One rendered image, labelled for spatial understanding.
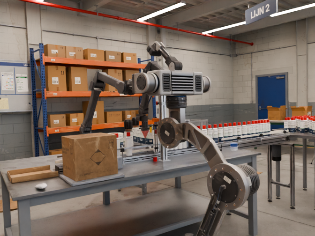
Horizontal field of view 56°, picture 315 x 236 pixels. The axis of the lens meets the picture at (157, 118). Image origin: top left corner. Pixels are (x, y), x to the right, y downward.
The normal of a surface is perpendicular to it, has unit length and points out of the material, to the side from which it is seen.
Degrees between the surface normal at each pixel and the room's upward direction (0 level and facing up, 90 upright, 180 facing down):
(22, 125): 90
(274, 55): 90
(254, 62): 90
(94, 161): 90
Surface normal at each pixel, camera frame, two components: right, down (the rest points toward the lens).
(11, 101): 0.65, 0.02
